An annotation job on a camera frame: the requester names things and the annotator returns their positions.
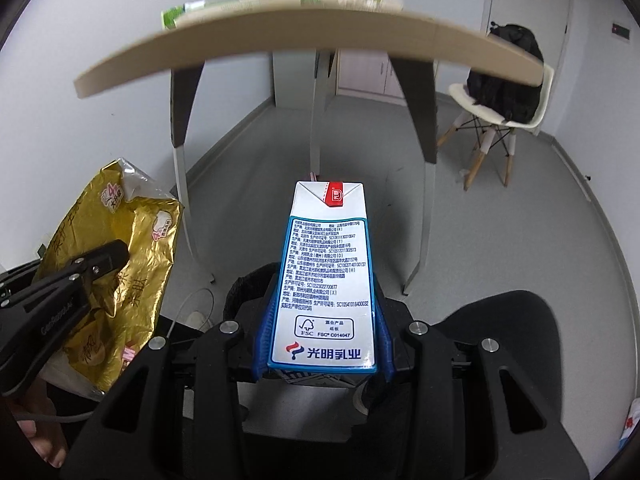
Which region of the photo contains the blue white milk carton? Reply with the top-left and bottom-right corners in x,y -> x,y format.
252,181 -> 394,386

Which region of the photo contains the tall grey cabinet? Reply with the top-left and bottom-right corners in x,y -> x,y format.
272,50 -> 316,112

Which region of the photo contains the wall switch panel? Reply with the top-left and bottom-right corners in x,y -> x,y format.
611,22 -> 630,42

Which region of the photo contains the white door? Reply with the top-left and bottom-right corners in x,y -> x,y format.
485,0 -> 582,113

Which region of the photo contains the person's left hand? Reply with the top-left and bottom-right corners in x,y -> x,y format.
6,377 -> 67,468

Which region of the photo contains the gold foil snack bag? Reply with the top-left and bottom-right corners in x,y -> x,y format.
34,157 -> 182,394

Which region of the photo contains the round wooden table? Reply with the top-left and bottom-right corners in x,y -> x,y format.
74,3 -> 544,295

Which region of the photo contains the black backpack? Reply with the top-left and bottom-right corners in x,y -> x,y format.
465,22 -> 546,125

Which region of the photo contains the black trash bin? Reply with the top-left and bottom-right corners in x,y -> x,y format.
222,262 -> 280,321

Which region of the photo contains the white cable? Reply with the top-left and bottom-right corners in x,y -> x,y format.
167,286 -> 216,340

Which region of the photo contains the white green pill bottle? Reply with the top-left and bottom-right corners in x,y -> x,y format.
160,0 -> 206,30

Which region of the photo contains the white chair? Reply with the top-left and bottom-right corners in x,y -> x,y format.
437,64 -> 554,191

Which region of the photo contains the person's right leg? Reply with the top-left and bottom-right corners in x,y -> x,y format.
436,290 -> 563,417

